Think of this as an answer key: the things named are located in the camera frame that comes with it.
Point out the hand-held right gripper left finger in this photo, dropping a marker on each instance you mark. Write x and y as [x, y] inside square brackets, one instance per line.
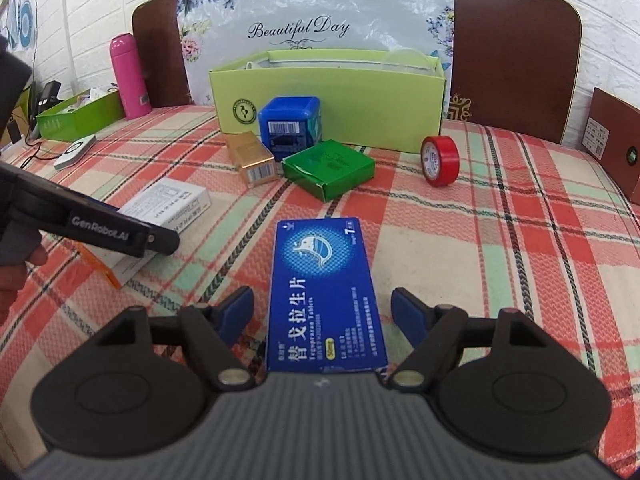
[237, 310]

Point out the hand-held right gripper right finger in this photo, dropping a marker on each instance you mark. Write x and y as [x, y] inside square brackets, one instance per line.
[407, 317]

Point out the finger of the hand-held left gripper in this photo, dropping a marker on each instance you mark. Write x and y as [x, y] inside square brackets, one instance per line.
[165, 241]

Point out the white medicine box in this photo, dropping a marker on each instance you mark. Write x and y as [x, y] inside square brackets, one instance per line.
[165, 200]

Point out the orange-trimmed white box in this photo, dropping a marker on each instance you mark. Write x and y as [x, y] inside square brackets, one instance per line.
[117, 266]

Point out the blue medicine box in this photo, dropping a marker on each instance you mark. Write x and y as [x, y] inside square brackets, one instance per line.
[320, 285]

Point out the green cardboard box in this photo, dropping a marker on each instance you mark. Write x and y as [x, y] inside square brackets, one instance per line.
[360, 110]

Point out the clear plastic cup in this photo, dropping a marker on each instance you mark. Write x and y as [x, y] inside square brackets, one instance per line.
[407, 60]

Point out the person's left hand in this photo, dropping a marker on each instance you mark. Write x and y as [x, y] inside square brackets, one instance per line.
[10, 290]

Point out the white flat device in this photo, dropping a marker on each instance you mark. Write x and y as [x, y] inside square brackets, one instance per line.
[75, 152]

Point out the green tray box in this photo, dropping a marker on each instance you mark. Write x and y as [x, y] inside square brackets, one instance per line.
[80, 117]

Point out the gold box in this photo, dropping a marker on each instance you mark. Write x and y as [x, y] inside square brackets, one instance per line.
[250, 157]

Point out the plaid blanket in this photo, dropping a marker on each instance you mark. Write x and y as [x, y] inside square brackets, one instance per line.
[500, 240]

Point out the black device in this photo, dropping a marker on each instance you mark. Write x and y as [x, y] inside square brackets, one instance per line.
[47, 95]

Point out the pink bottle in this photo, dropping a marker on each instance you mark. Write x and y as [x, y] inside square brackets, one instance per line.
[129, 80]

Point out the red tape roll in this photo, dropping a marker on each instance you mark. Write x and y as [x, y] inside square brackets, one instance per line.
[442, 160]

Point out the small green box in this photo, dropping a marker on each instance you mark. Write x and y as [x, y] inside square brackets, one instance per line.
[330, 165]

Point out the blue square plastic box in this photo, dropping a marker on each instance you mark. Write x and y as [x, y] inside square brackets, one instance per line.
[287, 120]

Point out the brown wooden headboard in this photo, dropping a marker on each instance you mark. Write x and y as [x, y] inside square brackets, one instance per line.
[515, 60]

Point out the brown cardboard box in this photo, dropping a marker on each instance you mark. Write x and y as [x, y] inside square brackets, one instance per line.
[615, 125]

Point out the floral plastic bag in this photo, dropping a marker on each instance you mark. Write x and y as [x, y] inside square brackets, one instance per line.
[320, 0]

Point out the wall poster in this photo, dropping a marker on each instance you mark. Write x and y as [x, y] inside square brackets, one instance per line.
[22, 20]

